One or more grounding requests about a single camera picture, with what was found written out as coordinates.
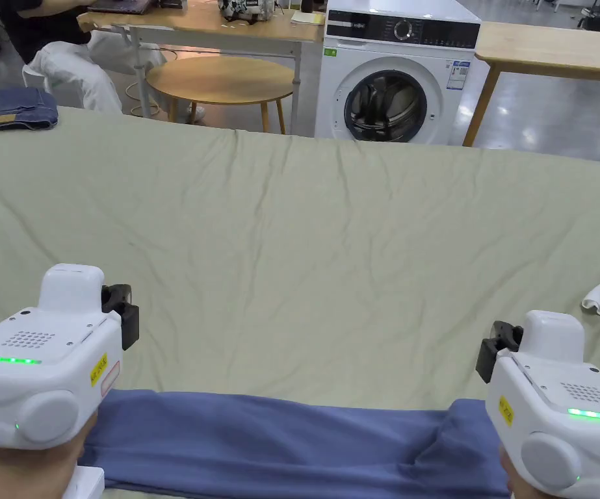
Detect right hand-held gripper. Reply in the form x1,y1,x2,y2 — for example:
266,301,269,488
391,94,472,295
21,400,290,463
475,309,600,499

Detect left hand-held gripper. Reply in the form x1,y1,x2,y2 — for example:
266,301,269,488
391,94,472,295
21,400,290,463
0,263,140,499

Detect blue garment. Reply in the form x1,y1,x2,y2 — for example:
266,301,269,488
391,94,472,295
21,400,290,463
78,389,514,499

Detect person's right hand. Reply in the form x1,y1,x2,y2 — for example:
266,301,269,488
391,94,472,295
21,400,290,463
497,444,546,499

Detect person's left hand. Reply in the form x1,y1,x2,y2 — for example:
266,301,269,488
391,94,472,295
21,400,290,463
0,415,98,499

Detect folded blue jeans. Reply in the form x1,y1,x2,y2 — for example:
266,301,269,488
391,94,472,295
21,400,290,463
0,86,60,133

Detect bed with pale green sheet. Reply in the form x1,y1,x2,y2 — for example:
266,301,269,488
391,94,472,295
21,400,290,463
0,105,600,499

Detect round wooden table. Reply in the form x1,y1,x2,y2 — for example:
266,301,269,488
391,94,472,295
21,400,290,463
144,56,295,136

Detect wooden side table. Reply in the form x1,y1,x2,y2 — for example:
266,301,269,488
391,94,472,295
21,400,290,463
462,20,600,147

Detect white washing machine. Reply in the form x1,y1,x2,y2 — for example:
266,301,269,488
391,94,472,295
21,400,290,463
314,0,482,145

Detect long wooden desk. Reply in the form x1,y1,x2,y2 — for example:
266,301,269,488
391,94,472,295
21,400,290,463
77,0,328,137

